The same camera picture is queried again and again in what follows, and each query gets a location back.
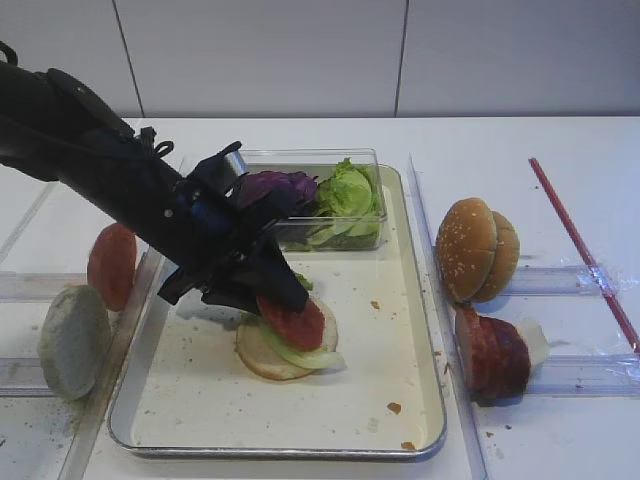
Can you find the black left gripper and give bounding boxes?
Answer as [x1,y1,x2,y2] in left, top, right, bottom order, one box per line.
[158,141,309,315]

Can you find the tomato slice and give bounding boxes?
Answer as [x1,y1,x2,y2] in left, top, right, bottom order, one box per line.
[257,296,325,352]
[87,223,137,312]

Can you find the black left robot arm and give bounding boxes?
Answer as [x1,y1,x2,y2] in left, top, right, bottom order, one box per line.
[1,46,308,312]

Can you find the lettuce leaf on bun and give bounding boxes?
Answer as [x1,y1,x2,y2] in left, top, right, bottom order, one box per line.
[294,272,314,291]

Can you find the pale lettuce strip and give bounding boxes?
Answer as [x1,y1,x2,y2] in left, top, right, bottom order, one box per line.
[258,321,345,370]

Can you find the green lettuce in container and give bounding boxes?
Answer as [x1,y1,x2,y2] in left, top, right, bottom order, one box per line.
[278,157,381,251]

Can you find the standing tomato slice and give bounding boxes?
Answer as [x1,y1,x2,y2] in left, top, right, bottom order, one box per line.
[87,223,137,312]

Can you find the white bread slice standing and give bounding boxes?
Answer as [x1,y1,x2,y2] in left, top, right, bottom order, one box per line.
[37,285,111,401]

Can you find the front red meat patty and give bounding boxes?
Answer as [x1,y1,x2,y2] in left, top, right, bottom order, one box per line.
[455,307,485,376]

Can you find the bottom bun on tray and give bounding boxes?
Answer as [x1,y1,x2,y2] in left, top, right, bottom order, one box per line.
[235,298,345,381]

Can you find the purple cabbage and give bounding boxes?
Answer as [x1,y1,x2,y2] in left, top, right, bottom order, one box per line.
[235,170,318,208]

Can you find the clear plastic container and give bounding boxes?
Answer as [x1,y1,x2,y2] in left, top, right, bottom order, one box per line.
[231,149,387,252]

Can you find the metal baking tray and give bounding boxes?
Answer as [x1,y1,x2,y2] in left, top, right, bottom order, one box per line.
[107,166,446,462]

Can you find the front sesame bun top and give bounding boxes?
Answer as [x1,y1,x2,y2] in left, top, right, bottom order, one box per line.
[436,197,497,303]

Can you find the rear bun top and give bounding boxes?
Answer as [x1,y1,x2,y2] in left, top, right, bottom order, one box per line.
[472,211,520,303]

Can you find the white pusher block lower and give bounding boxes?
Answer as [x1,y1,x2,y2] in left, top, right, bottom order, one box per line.
[516,319,550,371]

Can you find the red straw strip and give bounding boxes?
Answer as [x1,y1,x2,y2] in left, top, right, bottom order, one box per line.
[528,157,639,354]

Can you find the clear long rail right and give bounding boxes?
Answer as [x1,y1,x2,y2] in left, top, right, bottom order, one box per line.
[406,154,490,479]

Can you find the clear long rail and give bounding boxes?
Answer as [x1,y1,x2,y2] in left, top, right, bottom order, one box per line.
[406,154,490,479]
[58,246,165,479]

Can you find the clear rail upper left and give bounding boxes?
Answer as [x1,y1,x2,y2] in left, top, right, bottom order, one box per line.
[1,272,86,302]

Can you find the clear long rail left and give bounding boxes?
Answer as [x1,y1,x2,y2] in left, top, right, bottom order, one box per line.
[58,246,165,479]

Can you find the clear rail upper right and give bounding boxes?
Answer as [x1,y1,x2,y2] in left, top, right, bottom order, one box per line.
[502,265,618,296]

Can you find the clear rail lower right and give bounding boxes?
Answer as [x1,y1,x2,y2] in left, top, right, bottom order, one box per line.
[525,354,639,397]

